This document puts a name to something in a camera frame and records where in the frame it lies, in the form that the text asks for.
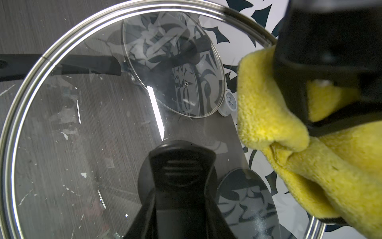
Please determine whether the right black frying pan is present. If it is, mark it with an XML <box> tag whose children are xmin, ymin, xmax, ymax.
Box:
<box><xmin>215</xmin><ymin>168</ymin><xmax>281</xmax><ymax>239</ymax></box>

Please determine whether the left black frying pan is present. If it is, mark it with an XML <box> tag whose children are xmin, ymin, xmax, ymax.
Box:
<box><xmin>0</xmin><ymin>29</ymin><xmax>215</xmax><ymax>120</ymax></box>

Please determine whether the yellow microfiber cloth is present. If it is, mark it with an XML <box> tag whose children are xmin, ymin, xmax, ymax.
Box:
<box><xmin>237</xmin><ymin>47</ymin><xmax>382</xmax><ymax>239</ymax></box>

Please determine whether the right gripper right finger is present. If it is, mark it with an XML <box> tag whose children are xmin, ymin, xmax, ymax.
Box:
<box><xmin>195</xmin><ymin>145</ymin><xmax>235</xmax><ymax>239</ymax></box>

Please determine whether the glass pot lid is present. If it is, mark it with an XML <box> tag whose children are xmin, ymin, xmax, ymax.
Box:
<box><xmin>122</xmin><ymin>12</ymin><xmax>225</xmax><ymax>118</ymax></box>
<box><xmin>1</xmin><ymin>1</ymin><xmax>326</xmax><ymax>239</ymax></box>

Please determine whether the black frying pan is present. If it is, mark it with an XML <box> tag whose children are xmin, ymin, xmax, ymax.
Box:
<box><xmin>215</xmin><ymin>168</ymin><xmax>281</xmax><ymax>239</ymax></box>
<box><xmin>0</xmin><ymin>29</ymin><xmax>215</xmax><ymax>120</ymax></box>

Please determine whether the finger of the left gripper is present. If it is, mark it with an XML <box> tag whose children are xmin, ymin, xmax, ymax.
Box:
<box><xmin>273</xmin><ymin>1</ymin><xmax>382</xmax><ymax>137</ymax></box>

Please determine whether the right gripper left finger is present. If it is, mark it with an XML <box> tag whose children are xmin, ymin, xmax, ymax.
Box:
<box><xmin>124</xmin><ymin>144</ymin><xmax>165</xmax><ymax>239</ymax></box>

